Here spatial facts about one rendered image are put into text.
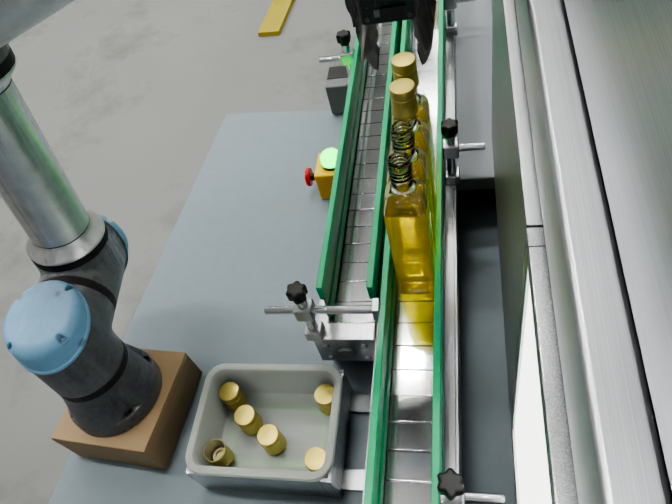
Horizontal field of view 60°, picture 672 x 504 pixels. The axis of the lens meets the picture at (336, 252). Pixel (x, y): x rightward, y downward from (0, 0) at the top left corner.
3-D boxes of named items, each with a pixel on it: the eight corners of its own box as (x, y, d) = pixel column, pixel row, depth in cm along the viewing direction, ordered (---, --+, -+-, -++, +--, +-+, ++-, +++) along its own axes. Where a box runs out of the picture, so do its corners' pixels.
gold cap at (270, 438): (262, 455, 90) (254, 445, 86) (267, 432, 92) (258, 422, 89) (284, 456, 89) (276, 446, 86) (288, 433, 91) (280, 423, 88)
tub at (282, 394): (342, 498, 85) (330, 481, 78) (202, 489, 90) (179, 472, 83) (353, 387, 95) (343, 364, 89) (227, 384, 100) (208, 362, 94)
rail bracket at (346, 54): (360, 93, 122) (348, 37, 112) (326, 97, 124) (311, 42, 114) (361, 82, 125) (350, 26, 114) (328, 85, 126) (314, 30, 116)
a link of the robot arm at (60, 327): (39, 405, 84) (-21, 358, 74) (62, 329, 93) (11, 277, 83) (116, 392, 83) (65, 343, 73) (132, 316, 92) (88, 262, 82)
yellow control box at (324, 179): (353, 199, 121) (346, 174, 116) (319, 201, 123) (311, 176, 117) (356, 175, 126) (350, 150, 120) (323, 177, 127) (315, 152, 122)
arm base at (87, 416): (60, 438, 92) (23, 410, 84) (93, 354, 102) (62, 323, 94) (147, 436, 89) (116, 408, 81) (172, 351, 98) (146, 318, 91)
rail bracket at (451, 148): (485, 187, 99) (485, 128, 89) (445, 190, 101) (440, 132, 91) (484, 171, 102) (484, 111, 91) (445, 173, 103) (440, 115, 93)
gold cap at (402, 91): (418, 119, 77) (415, 92, 74) (391, 121, 78) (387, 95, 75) (418, 102, 79) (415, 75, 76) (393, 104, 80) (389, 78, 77)
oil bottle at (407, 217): (436, 295, 88) (424, 201, 72) (399, 295, 89) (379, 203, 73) (436, 265, 91) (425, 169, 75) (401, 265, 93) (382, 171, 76)
